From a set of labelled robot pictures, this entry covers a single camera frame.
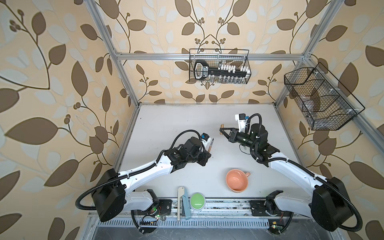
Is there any green round button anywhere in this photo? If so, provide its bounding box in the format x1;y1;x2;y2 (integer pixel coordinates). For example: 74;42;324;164
190;193;206;211

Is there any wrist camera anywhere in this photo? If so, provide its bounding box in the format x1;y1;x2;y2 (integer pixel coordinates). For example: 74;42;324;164
201;133;212;149
235;114;249;133

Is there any peach ceramic mug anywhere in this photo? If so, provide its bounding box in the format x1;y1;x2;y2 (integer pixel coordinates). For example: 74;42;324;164
226;169;251;193

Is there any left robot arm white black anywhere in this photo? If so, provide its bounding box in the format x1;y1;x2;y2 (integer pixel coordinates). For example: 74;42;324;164
75;133;213;222

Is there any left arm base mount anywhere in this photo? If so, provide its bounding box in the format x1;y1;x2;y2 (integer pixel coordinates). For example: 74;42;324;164
134;199;173;216

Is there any beige blue flat tool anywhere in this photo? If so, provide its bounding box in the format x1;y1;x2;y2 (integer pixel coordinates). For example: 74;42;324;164
177;187;191;222

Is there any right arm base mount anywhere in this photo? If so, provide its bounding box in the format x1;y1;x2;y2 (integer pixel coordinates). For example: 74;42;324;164
249;199;291;218

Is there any orange pen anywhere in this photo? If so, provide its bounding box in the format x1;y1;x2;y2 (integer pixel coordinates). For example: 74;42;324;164
208;139;214;153

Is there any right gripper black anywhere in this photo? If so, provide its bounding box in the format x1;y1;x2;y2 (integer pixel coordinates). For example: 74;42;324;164
220;127;258;152

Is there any black white remote tool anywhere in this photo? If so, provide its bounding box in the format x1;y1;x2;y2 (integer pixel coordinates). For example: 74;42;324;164
192;60;251;81

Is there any rear black wire basket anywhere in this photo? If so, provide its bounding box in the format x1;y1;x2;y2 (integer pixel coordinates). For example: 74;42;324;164
189;48;252;85

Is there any right black wire basket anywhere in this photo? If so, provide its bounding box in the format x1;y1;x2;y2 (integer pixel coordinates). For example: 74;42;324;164
284;63;366;131

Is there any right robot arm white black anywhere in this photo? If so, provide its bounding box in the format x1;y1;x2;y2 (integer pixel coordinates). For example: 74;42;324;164
220;114;363;232

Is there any black wire basket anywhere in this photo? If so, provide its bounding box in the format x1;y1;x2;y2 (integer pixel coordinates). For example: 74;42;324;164
284;63;366;131
189;48;252;85

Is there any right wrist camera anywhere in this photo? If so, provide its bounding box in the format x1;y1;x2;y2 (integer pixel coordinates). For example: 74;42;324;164
235;114;249;133

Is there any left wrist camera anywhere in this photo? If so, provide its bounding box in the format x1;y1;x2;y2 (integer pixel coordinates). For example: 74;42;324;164
201;133;212;149

